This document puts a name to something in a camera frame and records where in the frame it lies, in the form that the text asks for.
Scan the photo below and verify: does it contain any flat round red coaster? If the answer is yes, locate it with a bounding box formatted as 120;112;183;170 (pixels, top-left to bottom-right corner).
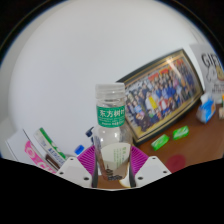
165;153;186;174

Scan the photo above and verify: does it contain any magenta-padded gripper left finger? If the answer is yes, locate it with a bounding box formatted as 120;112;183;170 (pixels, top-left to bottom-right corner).
55;145;98;189

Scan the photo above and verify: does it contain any white board panel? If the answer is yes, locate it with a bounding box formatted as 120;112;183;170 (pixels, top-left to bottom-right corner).
5;129;34;164

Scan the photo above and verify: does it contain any framed group photo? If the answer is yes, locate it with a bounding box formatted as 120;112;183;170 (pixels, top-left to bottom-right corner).
116;48;205;145

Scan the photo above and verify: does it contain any white paper gift bag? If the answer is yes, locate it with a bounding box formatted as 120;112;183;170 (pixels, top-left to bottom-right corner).
188;43;224;96

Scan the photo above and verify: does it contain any clear green-labelled drink bottle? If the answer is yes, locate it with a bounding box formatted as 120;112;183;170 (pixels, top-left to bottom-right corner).
92;82;134;188

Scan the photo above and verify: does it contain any white bottle with blue cap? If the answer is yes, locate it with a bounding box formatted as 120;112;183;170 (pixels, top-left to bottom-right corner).
73;144;86;156

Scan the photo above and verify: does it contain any white and green shuttlecock tube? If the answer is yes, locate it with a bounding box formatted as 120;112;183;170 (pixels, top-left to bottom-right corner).
33;127;68;161

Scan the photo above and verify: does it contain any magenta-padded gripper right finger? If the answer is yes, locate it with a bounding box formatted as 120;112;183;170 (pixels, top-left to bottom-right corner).
128;145;172;189

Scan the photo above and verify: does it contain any pink shuttlecock tube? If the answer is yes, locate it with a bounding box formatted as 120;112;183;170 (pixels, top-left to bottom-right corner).
23;139;58;174

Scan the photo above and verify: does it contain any blue tissue pack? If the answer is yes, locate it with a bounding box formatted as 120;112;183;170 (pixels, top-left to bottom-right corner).
195;93;217;124

